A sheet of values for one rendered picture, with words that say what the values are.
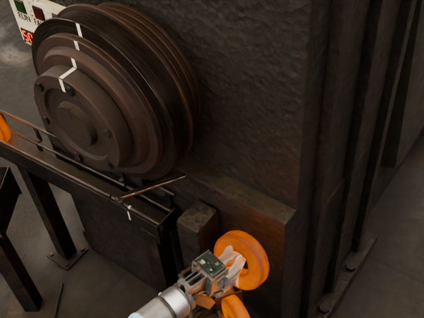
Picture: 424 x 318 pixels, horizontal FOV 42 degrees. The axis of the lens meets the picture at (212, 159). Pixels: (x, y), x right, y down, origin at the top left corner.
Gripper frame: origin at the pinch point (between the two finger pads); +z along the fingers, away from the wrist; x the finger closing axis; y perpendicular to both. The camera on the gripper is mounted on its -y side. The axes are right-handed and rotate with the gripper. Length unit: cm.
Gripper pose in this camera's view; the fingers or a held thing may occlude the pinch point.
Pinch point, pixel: (241, 255)
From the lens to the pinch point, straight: 140.0
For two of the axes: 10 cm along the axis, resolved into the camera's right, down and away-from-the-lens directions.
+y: 0.5, -7.0, -7.1
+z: 7.3, -4.6, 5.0
